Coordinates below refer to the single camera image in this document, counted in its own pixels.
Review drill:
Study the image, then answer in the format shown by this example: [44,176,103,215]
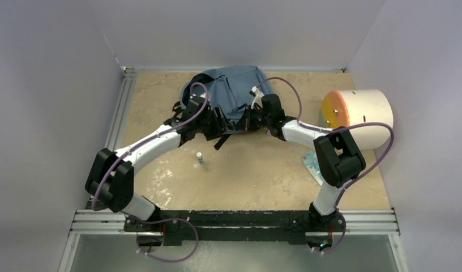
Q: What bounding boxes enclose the blister pack with scissors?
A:
[302,151,324,186]

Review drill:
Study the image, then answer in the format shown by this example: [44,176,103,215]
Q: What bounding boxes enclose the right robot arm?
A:
[245,91,366,231]

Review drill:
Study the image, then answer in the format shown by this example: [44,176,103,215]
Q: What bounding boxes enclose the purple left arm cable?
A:
[90,82,211,213]

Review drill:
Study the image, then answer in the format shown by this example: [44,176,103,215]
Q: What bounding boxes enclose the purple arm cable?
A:
[90,82,211,213]
[256,76,396,254]

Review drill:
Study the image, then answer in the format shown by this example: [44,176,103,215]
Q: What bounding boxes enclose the small glue bottle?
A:
[196,152,204,164]

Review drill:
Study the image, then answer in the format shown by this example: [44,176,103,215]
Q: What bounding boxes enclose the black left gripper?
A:
[194,105,233,141]

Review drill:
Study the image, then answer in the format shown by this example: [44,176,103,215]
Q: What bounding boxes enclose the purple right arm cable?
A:
[256,76,396,254]

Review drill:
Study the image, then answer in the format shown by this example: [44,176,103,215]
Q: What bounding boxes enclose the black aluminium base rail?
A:
[68,208,400,249]

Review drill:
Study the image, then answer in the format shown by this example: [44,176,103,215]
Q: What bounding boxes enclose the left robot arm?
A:
[85,97,233,232]

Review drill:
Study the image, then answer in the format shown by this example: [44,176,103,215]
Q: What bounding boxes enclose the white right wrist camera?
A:
[250,86,264,109]

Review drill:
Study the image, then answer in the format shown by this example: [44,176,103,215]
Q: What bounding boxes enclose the blue student backpack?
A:
[166,65,273,150]

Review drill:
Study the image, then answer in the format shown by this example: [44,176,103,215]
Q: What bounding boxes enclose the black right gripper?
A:
[234,105,272,132]

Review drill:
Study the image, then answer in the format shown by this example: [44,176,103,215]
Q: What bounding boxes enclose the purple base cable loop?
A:
[135,218,199,263]

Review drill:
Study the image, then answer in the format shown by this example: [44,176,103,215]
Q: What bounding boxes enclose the cream cylinder with orange face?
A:
[318,89,393,150]

